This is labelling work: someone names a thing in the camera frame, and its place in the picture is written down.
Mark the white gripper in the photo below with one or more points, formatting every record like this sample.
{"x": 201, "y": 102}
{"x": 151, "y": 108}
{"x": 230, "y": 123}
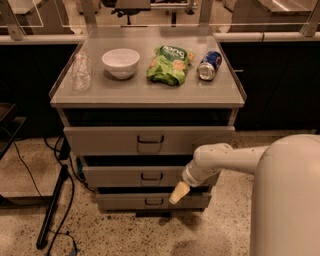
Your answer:
{"x": 191, "y": 177}

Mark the blue soda can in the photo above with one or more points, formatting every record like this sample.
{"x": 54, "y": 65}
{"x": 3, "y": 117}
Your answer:
{"x": 209, "y": 65}

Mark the grey bottom drawer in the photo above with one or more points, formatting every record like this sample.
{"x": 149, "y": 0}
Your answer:
{"x": 152, "y": 201}

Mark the grey drawer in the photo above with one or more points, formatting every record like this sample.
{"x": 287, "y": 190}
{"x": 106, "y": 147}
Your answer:
{"x": 132, "y": 176}
{"x": 152, "y": 201}
{"x": 143, "y": 140}

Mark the white ceramic bowl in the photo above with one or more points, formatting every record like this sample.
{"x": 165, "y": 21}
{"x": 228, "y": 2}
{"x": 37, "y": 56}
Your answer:
{"x": 121, "y": 63}

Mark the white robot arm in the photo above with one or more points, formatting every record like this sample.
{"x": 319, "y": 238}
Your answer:
{"x": 285, "y": 211}

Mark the grey drawer cabinet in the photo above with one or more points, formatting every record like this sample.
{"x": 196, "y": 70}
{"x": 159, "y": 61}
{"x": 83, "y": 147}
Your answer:
{"x": 136, "y": 101}

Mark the green chip bag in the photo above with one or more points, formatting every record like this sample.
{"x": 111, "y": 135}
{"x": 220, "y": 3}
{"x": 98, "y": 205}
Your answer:
{"x": 170, "y": 65}

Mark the black office chair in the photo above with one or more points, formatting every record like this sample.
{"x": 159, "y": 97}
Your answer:
{"x": 129, "y": 8}

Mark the grey top drawer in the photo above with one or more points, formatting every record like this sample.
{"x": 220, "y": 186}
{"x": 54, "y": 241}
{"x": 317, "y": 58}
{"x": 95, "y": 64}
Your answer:
{"x": 143, "y": 140}

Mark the clear plastic bottle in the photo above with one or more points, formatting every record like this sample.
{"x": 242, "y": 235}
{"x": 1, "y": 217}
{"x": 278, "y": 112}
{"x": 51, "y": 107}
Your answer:
{"x": 81, "y": 72}

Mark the white horizontal rail pipe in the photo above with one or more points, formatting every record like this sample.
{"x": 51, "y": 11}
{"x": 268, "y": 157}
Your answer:
{"x": 221, "y": 37}

